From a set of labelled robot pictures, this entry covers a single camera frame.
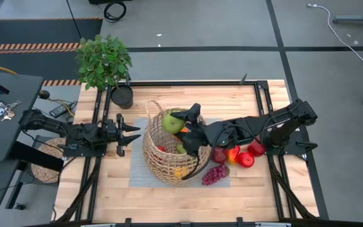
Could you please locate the purple grape bunch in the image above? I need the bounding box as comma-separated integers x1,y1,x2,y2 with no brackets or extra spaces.
201,163,231,186

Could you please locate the green leafy plant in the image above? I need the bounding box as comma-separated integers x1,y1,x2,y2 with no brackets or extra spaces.
74,33,134,91

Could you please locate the white floor cable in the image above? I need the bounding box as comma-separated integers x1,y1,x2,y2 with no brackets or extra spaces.
307,3,363,64

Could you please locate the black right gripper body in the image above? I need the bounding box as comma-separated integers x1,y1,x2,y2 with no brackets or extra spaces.
181,118,233,157

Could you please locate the black desk support beam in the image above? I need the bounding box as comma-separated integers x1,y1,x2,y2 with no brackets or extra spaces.
9,141,65,173

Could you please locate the grey metal table base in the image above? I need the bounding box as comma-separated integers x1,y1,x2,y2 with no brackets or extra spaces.
332,0,363,26

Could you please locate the grey woven placemat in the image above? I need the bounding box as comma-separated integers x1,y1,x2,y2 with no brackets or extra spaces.
128,117,232,189

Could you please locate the bunch of keys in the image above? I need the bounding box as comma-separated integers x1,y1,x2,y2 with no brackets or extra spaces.
0,100,23,122

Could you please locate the coiled black cable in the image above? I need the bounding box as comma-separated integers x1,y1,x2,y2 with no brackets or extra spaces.
103,0,127,23

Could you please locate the red round fruit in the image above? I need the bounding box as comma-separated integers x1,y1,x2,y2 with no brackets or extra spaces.
247,140,266,158

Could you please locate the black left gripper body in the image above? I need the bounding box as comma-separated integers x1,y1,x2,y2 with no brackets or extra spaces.
101,113,126,158

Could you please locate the red orange bell pepper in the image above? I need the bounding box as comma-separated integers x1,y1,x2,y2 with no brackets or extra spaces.
226,144,241,165

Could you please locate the round woven trivet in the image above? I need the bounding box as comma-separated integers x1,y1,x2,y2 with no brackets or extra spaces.
30,137,67,184

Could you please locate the dark grey desk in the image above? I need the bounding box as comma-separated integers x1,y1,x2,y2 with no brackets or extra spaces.
0,71,45,162

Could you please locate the dark red apple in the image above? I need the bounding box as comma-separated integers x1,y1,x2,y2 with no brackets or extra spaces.
212,147,228,165

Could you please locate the green apple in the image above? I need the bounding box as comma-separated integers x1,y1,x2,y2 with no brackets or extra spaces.
161,110,186,135

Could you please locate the black plant pot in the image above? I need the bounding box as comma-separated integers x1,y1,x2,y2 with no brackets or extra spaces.
110,84,134,110

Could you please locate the thin black floor cable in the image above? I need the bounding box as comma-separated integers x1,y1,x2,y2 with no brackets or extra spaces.
65,0,82,39

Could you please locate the woven straw basket with handles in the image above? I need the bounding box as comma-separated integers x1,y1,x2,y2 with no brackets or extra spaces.
142,99,214,187

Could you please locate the black hazard striped floor mat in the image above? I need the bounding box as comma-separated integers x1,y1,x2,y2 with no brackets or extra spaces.
0,17,103,88

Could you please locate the red tomato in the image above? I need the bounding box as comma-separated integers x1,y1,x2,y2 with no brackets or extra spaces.
237,151,255,169

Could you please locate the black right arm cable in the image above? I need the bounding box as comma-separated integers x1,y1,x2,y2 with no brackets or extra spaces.
181,148,201,181

